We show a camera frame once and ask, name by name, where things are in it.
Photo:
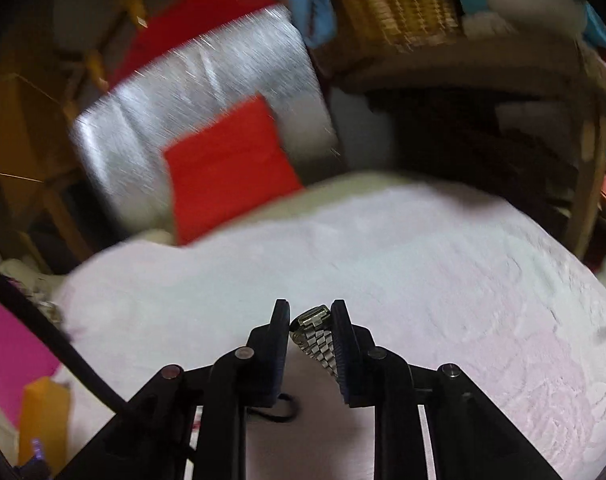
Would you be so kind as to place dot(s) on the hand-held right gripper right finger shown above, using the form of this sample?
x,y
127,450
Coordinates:
x,y
350,365

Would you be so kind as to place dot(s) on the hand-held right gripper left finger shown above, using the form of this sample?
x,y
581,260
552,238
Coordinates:
x,y
270,365

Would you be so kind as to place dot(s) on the orange cardboard box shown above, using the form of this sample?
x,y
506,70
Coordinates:
x,y
43,415

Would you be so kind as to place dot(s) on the pale pink blanket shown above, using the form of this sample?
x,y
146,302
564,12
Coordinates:
x,y
433,270

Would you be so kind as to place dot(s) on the red cushion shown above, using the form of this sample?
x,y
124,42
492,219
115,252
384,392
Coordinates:
x,y
228,170

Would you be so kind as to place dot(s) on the bunch of metal keys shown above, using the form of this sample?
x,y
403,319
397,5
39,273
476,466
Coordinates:
x,y
50,310

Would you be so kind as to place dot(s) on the pink cushion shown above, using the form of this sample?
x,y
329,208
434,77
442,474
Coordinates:
x,y
8,355

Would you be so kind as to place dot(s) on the silver insulation panel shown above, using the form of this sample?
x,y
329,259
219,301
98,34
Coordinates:
x,y
148,125

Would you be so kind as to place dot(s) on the wooden side table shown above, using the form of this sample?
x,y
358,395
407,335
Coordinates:
x,y
483,65

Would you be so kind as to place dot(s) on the wooden chair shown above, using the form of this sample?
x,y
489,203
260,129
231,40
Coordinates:
x,y
97,67

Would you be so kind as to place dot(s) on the blue cloth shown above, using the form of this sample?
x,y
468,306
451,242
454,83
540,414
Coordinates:
x,y
313,10

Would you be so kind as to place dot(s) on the wicker basket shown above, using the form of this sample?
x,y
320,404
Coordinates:
x,y
398,10

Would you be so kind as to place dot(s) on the red cloth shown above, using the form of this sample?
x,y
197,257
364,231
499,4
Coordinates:
x,y
193,15

